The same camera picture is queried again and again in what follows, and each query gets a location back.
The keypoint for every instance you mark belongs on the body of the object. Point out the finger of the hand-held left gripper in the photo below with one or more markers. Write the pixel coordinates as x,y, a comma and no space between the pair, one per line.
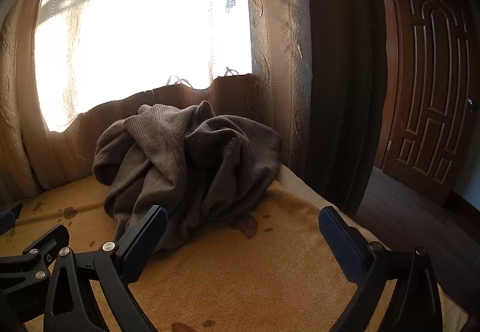
7,223
47,242

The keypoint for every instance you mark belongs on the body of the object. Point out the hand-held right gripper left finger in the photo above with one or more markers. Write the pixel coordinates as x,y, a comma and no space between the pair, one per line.
144,245

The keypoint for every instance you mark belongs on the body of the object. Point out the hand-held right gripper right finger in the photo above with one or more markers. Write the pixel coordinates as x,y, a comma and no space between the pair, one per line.
341,245

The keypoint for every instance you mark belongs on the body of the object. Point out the grey beaded knit sweater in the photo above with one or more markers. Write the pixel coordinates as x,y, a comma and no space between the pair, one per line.
232,159

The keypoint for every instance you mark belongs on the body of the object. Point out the yellow paw-print blanket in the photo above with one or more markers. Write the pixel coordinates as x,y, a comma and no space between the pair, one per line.
243,279

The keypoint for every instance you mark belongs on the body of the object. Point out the brown wooden door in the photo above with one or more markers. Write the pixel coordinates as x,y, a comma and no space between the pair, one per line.
427,91

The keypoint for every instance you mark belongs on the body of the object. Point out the beige embossed curtain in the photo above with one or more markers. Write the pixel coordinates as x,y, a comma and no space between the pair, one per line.
277,54

